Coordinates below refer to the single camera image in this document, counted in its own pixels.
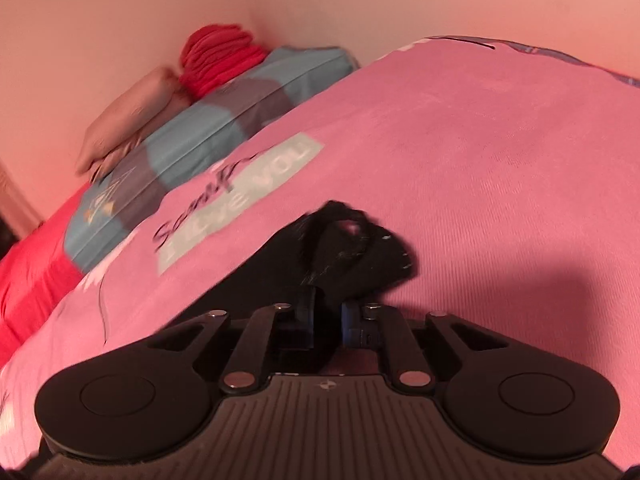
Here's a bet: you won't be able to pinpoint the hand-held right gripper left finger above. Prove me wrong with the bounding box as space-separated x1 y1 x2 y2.
145 290 316 393

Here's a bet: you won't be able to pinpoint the pink printed blanket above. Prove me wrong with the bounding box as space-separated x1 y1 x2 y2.
0 35 640 466

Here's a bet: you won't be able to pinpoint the blue grey striped pillow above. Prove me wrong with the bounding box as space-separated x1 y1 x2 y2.
65 46 361 273

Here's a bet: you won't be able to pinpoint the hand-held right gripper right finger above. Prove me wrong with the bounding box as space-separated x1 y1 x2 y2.
341 302 506 393

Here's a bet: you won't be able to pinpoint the tall stack of red clothes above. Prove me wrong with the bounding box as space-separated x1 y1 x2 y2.
179 24 266 101

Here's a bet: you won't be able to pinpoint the folded beige quilt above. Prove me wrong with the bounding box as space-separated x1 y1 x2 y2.
75 65 193 176

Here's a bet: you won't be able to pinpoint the black pants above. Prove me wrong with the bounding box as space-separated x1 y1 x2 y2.
187 200 421 356

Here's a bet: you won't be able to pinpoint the red bed sheet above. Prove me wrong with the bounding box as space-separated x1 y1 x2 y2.
0 182 96 366

